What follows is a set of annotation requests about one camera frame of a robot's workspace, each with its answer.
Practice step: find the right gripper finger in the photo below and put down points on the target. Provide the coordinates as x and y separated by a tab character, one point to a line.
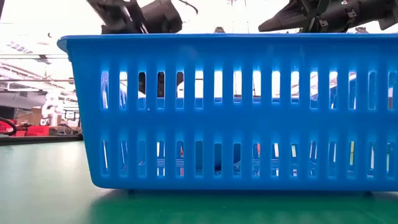
286	20

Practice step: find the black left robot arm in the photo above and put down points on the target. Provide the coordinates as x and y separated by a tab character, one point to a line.
118	12

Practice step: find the blue plastic basket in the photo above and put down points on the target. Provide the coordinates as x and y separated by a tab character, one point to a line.
217	124

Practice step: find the white robot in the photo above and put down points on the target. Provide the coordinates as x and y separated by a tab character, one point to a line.
53	105

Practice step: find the brown cardboard box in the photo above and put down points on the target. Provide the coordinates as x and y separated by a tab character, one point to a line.
31	116

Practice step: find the red crate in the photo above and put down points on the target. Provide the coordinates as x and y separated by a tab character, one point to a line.
37	130

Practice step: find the red machine with black hoop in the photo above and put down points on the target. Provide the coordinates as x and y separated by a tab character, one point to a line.
6	127

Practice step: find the green table mat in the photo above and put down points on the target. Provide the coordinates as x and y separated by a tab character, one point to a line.
46	186

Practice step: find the black table frame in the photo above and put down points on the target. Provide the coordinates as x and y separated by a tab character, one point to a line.
40	140

